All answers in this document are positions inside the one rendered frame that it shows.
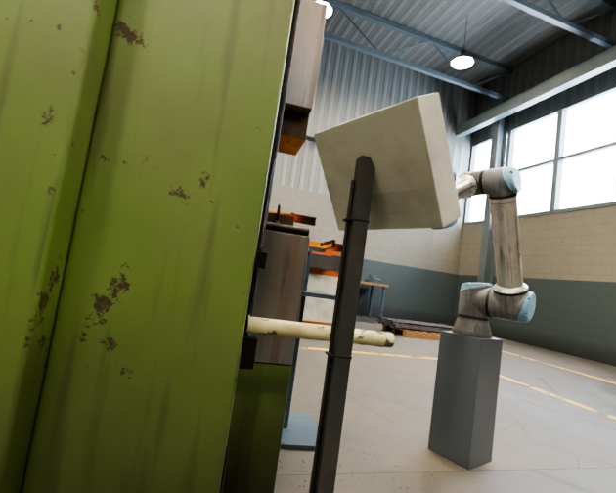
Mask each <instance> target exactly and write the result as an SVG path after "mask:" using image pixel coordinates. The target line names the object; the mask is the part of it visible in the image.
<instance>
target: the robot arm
mask: <svg viewBox="0 0 616 493"><path fill-rule="evenodd" d="M452 167H453V166H452ZM453 172H454V177H455V183H456V188H457V194H458V199H468V198H471V197H474V196H479V195H489V200H490V208H491V219H492V231H493V242H494V254H495V264H496V276H497V282H496V283H495V284H494V285H493V286H492V284H486V283H463V284H462V286H461V291H460V301H459V311H458V318H457V320H456V322H455V324H454V326H453V327H452V332H453V333H455V334H459V335H464V336H473V337H480V338H488V339H492V332H491V329H490V325H489V317H490V318H496V319H502V320H508V321H513V322H522V323H527V322H529V321H530V320H531V319H532V317H533V314H534V311H535V306H536V296H535V294H534V293H533V292H531V291H528V286H527V285H526V284H525V283H523V276H522V261H521V247H520V234H519V219H518V205H517V193H519V192H520V191H521V189H522V179H521V175H520V172H519V171H518V169H517V168H516V167H514V166H509V167H506V166H504V167H499V168H490V169H480V170H475V171H470V172H466V173H463V174H460V175H458V176H457V171H456V170H455V168H454V167H453Z"/></svg>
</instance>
